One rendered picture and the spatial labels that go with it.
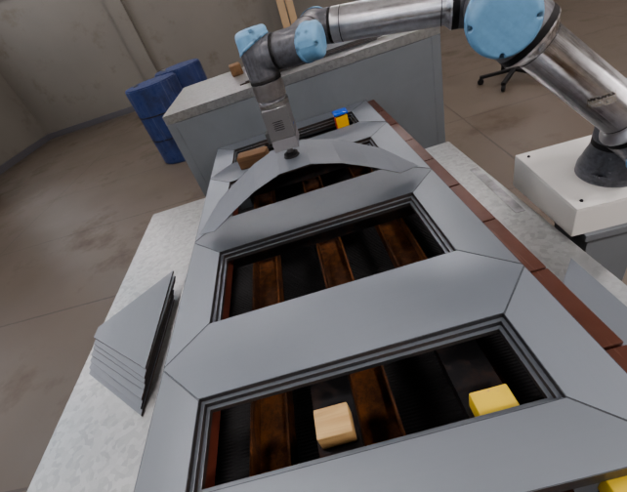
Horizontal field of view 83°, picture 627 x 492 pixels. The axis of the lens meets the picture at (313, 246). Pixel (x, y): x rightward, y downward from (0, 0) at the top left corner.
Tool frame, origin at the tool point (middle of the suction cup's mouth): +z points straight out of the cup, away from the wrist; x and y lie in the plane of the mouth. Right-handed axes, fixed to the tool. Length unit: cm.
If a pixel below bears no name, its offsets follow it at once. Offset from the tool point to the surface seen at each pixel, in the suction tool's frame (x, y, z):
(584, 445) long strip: 35, 72, 16
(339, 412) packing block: 4, 61, 19
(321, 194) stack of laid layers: 4.0, -5.1, 15.7
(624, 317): 58, 47, 29
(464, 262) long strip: 32, 36, 16
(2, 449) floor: -183, 13, 99
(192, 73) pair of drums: -150, -391, 21
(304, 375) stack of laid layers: -2, 55, 17
